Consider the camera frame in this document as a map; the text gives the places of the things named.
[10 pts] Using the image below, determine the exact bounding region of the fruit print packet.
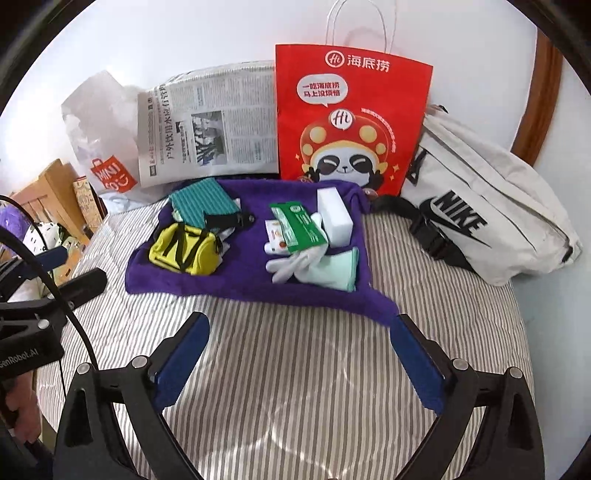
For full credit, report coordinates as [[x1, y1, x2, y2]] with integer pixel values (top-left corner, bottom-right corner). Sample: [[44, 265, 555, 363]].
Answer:
[[264, 219, 290, 254]]

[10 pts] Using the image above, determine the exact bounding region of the wooden headboard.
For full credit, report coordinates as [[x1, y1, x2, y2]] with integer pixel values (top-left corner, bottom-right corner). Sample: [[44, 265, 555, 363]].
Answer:
[[9, 159, 93, 245]]

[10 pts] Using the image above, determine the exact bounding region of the teal ribbed cloth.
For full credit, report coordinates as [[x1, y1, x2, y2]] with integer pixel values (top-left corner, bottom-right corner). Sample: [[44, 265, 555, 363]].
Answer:
[[168, 179, 239, 229]]

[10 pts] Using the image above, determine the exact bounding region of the person's left hand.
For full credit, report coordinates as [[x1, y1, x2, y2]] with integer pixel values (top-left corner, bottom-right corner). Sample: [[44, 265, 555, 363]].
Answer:
[[4, 367, 43, 445]]

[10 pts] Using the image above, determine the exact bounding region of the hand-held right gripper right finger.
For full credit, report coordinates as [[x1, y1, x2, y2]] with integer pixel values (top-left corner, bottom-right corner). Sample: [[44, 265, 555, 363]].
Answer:
[[390, 314, 546, 480]]

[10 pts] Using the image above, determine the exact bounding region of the white waist bag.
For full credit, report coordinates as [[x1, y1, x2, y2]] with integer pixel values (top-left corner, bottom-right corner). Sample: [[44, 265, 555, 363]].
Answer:
[[369, 105, 583, 287]]

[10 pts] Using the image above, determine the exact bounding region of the white plastic shopping bag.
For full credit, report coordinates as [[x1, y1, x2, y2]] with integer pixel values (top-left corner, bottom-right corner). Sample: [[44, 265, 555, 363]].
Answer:
[[61, 70, 154, 204]]

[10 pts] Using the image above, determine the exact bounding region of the small yellow bag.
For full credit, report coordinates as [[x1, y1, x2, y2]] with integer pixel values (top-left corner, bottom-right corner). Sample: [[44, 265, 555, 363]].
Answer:
[[148, 222, 222, 276]]

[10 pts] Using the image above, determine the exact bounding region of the black watch strap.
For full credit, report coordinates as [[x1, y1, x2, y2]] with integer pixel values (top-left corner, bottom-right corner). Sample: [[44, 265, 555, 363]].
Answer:
[[203, 211, 256, 232]]

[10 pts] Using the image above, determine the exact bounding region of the purple towel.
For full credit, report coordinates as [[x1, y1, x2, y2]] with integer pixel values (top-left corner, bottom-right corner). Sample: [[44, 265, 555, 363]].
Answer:
[[126, 178, 400, 326]]

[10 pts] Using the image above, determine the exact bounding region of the green paper packet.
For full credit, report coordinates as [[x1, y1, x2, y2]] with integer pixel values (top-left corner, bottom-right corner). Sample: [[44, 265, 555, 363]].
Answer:
[[269, 200, 328, 253]]

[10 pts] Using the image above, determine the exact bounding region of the red paper bag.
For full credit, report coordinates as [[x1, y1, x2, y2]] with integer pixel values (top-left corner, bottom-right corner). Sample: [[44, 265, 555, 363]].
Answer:
[[275, 0, 434, 197]]

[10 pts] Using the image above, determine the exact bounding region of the brown book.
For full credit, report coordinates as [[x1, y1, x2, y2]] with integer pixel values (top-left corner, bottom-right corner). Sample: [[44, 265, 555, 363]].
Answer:
[[72, 178, 105, 232]]

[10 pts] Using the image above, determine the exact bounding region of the white sponge block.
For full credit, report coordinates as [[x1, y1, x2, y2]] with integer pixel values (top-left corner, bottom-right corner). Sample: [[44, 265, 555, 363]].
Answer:
[[317, 187, 355, 247]]

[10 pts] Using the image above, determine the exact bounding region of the purple plush toy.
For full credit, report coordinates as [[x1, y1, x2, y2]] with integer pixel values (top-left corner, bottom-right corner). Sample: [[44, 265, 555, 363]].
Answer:
[[0, 208, 29, 237]]

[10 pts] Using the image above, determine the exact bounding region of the folded newspaper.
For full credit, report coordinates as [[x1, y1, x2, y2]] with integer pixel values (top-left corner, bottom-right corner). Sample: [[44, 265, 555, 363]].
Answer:
[[137, 60, 280, 189]]

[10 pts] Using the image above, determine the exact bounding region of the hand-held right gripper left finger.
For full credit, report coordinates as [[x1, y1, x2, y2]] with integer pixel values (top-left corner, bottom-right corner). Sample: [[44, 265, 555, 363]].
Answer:
[[55, 311, 211, 480]]

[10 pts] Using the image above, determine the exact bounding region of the mint green cloth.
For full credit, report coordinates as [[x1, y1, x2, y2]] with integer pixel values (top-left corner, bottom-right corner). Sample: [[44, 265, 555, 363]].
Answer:
[[295, 247, 360, 292]]

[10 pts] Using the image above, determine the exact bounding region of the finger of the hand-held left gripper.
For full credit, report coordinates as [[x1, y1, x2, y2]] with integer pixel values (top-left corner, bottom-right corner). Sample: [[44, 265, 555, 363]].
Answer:
[[44, 270, 108, 311], [25, 247, 68, 278]]

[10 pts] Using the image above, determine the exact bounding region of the striped bed sheet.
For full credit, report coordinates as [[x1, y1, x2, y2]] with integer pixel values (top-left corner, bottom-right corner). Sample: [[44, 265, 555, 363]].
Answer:
[[37, 198, 536, 480]]

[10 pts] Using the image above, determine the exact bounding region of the white glove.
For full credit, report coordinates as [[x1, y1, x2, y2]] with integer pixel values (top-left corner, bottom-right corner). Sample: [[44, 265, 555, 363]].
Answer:
[[266, 212, 331, 284]]

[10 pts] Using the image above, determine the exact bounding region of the black cable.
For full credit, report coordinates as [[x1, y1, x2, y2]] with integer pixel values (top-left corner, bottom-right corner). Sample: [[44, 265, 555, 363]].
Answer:
[[0, 195, 100, 370]]

